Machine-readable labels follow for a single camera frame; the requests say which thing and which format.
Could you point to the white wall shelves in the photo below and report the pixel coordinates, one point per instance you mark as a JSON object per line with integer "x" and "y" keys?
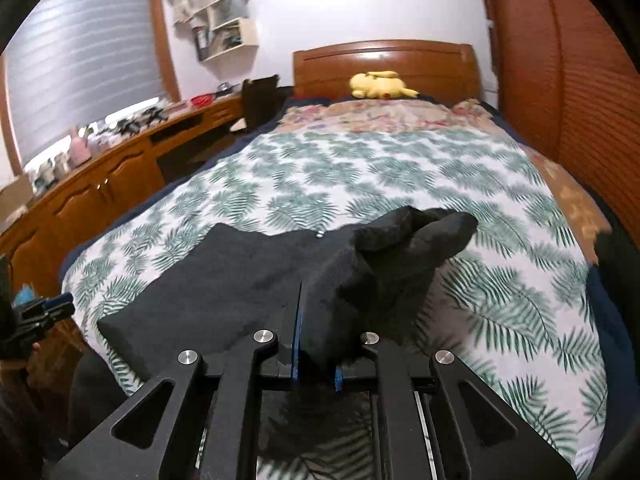
{"x": 235, "y": 35}

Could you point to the red object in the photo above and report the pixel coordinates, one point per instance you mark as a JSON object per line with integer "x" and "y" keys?
{"x": 203, "y": 100}

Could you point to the yellow plush toy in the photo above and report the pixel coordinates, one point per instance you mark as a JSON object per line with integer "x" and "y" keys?
{"x": 372, "y": 85}

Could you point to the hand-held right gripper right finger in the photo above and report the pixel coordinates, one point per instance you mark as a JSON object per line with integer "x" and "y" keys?
{"x": 339, "y": 380}

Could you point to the wooden headboard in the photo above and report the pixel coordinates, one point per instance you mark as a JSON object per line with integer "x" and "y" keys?
{"x": 325, "y": 70}

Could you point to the cardboard box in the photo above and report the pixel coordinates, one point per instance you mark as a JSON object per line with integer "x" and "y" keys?
{"x": 15, "y": 197}

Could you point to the black jacket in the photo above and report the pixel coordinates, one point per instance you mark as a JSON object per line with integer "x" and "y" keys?
{"x": 240, "y": 275}

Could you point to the wooden window frame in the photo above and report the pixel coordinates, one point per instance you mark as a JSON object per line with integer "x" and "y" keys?
{"x": 167, "y": 35}

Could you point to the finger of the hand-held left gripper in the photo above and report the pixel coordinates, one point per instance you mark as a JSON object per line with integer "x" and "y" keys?
{"x": 57, "y": 302}
{"x": 47, "y": 322}

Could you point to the wooden louvred wardrobe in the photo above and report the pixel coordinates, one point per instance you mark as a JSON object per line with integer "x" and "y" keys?
{"x": 575, "y": 85}

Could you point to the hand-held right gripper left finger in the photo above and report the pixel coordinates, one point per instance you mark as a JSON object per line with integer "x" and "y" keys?
{"x": 298, "y": 340}

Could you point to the grey window blind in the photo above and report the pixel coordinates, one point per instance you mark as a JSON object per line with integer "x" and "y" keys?
{"x": 85, "y": 60}

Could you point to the pink bag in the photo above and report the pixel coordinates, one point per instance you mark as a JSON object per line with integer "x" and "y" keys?
{"x": 80, "y": 152}

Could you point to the brown patterned blanket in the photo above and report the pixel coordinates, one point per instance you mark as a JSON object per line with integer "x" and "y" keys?
{"x": 570, "y": 195}

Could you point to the wooden desk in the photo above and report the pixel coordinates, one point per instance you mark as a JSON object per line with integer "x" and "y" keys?
{"x": 100, "y": 195}

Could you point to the leaf print blanket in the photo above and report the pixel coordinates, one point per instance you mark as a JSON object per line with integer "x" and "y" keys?
{"x": 400, "y": 175}

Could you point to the black chair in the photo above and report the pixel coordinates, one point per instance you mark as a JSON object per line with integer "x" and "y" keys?
{"x": 260, "y": 102}

